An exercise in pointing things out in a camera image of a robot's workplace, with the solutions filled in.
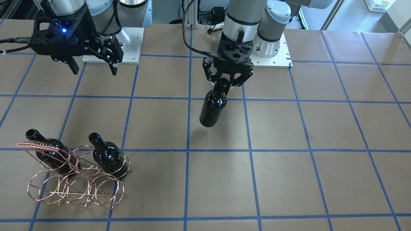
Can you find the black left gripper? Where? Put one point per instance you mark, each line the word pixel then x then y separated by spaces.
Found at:
pixel 209 70

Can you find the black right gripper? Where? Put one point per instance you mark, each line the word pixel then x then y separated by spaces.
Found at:
pixel 90 31

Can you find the dark glass wine bottle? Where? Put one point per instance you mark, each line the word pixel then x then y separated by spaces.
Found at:
pixel 215 100

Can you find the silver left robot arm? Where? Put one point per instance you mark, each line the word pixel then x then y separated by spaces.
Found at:
pixel 111 15

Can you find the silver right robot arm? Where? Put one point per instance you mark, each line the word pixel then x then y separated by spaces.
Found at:
pixel 267 18

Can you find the dark wine bottle in rack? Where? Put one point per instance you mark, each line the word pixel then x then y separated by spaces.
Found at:
pixel 55 160

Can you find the white plastic basket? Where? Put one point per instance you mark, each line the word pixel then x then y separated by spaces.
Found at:
pixel 379 5

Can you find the black power adapter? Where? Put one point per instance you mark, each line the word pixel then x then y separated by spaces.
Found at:
pixel 217 14

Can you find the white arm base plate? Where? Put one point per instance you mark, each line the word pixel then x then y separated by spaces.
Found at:
pixel 282 61
pixel 130 40

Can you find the copper wire wine rack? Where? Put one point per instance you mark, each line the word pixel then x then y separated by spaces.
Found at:
pixel 88 184

